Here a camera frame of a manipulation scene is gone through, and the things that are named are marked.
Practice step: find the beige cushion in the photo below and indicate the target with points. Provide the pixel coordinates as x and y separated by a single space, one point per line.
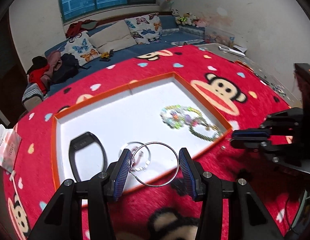
112 36

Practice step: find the pink plush toy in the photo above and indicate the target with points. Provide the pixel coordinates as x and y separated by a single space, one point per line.
201 23

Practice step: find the silver bangle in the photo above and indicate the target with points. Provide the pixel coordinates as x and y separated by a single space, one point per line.
147 164

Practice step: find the clear plastic storage box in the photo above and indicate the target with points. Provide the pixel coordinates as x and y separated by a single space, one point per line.
218 36

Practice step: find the black smart wristband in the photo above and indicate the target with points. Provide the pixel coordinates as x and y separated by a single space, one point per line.
81 140

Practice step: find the butterfly print pillow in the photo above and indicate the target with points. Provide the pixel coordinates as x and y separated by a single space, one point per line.
81 47
145 27

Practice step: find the pink garment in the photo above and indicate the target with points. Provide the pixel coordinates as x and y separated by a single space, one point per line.
53 58

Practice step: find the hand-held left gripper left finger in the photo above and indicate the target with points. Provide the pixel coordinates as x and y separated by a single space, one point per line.
122 175

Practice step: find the yellow green plush toy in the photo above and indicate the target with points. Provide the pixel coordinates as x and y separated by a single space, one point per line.
182 20

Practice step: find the panda plush toy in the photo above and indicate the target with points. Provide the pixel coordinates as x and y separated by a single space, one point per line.
174 13

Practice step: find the black garment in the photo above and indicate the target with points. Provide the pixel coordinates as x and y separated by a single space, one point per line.
39 61

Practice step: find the blue sofa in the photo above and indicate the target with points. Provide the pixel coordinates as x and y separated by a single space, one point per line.
145 48

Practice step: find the grey striped cloth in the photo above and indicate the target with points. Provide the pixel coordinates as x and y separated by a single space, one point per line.
32 92

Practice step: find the orange tray box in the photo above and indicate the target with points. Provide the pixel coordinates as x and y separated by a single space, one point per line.
135 110

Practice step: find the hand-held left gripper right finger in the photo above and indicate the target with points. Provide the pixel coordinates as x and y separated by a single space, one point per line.
187 175

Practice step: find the red and grey clothes pile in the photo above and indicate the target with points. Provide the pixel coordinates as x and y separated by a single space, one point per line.
77 27

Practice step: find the red garment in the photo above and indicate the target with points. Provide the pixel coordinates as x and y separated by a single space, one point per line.
36 76

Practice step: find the dark wooden door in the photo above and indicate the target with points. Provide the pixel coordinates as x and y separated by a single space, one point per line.
7 67

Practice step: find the pink tissue pack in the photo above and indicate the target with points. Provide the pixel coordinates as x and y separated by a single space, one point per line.
7 150

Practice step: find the yellow toy excavator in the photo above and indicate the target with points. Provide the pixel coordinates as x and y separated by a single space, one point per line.
106 55

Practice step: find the beige plush toy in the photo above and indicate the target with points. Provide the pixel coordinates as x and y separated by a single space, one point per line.
192 17

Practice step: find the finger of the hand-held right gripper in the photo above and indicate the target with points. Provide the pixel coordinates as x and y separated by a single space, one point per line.
250 143
250 133

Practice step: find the red monkey print blanket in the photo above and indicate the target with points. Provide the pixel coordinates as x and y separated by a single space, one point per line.
195 62

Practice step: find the pile of small beads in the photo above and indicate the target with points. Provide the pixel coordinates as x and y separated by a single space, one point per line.
278 89

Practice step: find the black backpack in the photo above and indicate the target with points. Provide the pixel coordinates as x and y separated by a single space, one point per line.
66 68

